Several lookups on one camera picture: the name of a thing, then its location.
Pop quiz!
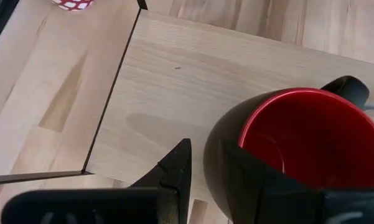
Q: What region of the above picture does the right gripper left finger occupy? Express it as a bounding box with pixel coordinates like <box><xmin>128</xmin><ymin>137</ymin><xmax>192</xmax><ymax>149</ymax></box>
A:
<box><xmin>1</xmin><ymin>138</ymin><xmax>192</xmax><ymax>224</ymax></box>

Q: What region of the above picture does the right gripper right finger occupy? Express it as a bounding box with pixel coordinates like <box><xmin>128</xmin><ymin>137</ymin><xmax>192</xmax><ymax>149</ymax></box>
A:
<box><xmin>219</xmin><ymin>139</ymin><xmax>374</xmax><ymax>224</ymax></box>

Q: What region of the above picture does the black mug red inside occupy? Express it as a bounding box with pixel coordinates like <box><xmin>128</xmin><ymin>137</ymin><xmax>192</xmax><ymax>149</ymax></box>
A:
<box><xmin>202</xmin><ymin>75</ymin><xmax>374</xmax><ymax>224</ymax></box>

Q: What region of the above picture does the red white lattice mug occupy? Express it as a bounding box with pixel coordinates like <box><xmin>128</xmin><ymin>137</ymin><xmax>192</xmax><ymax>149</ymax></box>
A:
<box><xmin>49</xmin><ymin>0</ymin><xmax>95</xmax><ymax>12</ymax></box>

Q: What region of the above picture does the wooden shelf black metal frame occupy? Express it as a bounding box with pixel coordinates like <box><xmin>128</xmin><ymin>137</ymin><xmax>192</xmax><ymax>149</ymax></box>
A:
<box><xmin>0</xmin><ymin>0</ymin><xmax>374</xmax><ymax>206</ymax></box>

